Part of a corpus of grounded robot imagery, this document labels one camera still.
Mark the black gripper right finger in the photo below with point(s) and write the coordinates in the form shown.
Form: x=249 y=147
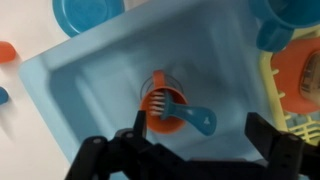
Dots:
x=288 y=155

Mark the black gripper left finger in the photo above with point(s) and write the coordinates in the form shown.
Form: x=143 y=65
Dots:
x=128 y=152

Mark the blue toy fork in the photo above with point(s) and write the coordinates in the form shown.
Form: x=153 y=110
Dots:
x=186 y=113

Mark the orange cup in sink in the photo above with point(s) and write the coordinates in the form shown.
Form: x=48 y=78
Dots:
x=160 y=82

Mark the blue cup on sink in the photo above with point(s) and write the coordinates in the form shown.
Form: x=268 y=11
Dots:
x=280 y=18

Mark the small blue cup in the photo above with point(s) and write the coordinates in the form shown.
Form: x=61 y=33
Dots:
x=4 y=97

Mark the small orange cup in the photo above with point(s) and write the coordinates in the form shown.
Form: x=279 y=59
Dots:
x=7 y=52

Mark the yellow-green dish rack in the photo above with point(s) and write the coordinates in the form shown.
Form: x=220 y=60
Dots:
x=306 y=126

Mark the light blue toy sink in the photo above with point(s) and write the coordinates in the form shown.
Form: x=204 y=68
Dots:
x=92 y=84

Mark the orange plate in rack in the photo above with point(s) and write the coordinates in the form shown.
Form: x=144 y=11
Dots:
x=290 y=64

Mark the blue toy plate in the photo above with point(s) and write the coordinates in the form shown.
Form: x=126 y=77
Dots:
x=77 y=16

